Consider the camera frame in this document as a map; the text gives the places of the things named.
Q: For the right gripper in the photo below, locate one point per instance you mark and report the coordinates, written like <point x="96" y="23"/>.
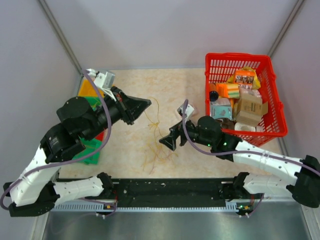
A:
<point x="170" y="140"/>

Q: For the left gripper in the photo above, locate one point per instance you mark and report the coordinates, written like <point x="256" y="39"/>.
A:
<point x="130" y="107"/>

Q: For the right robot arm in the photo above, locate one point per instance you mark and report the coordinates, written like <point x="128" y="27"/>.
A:
<point x="298" y="178"/>

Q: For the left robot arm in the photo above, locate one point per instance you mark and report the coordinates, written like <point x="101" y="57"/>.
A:
<point x="35" y="193"/>

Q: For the upper green storage bin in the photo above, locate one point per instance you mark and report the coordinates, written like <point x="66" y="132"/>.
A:
<point x="94" y="101"/>

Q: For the green storage bin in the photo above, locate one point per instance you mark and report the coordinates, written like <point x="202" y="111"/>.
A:
<point x="94" y="101"/>
<point x="90" y="147"/>

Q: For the red storage bin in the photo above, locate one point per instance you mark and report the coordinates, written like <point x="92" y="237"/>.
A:
<point x="100" y="137"/>

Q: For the pink tissue packet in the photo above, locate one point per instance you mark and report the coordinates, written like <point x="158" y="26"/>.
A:
<point x="195" y="111"/>

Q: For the yellow storage bin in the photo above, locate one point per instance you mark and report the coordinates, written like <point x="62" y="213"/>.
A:
<point x="86" y="89"/>

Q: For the lower green storage bin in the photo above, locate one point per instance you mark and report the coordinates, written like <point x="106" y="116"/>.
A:
<point x="90" y="147"/>

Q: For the teal tissue pack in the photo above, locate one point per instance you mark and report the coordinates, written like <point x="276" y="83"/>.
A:
<point x="221" y="109"/>

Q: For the black bottle cap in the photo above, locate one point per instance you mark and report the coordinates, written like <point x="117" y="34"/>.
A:
<point x="213" y="96"/>

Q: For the orange sponge pack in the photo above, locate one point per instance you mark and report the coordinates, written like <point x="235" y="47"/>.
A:
<point x="228" y="90"/>

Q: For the brown cardboard box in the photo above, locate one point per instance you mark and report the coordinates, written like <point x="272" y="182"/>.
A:
<point x="250" y="110"/>

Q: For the red plastic basket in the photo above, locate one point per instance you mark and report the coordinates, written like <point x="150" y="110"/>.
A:
<point x="220" y="66"/>

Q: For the pink wrapped pack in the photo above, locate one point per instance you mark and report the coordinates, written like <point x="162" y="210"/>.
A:
<point x="248" y="90"/>

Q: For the orange snack box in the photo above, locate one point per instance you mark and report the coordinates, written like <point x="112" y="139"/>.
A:
<point x="244" y="77"/>

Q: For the yellow plastic bag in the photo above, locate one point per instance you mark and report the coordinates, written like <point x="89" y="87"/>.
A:
<point x="256" y="84"/>

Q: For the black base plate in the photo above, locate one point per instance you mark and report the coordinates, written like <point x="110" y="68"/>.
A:
<point x="177" y="192"/>

